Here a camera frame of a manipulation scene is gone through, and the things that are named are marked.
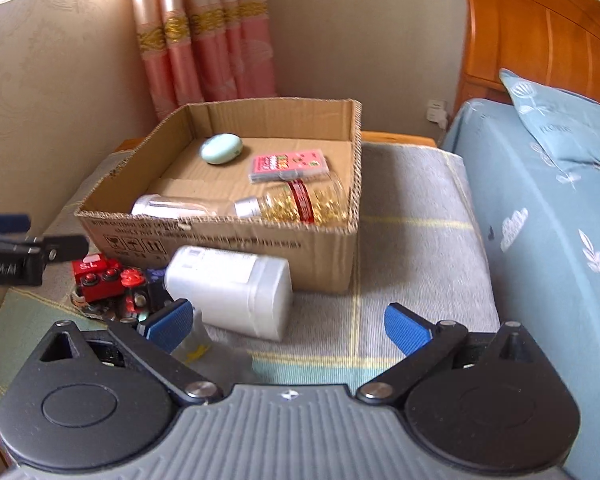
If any pink patterned curtain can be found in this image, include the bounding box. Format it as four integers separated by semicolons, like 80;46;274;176
132;0;276;118

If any clear bottle with gold capsules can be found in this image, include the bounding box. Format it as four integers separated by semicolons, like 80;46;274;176
131;174;349;226

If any grey plaid blanket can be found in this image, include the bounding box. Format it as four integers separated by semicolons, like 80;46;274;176
0;142;502;441

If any light blue floral pillow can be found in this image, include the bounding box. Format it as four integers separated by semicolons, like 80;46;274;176
500;68;600;172

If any wooden headboard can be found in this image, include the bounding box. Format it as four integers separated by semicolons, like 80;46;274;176
453;0;600;112

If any open cardboard box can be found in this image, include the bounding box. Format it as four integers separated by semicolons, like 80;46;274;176
75;98;362;292

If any white plastic jar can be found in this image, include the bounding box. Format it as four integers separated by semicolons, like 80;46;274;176
164;246;294;341

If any clear plastic wrapper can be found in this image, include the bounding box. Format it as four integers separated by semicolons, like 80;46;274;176
171;310;257;391

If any pink card box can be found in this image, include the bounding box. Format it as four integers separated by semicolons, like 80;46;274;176
249;148;329;183

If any white wall socket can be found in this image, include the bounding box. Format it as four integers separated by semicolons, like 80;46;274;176
426;100;449;130

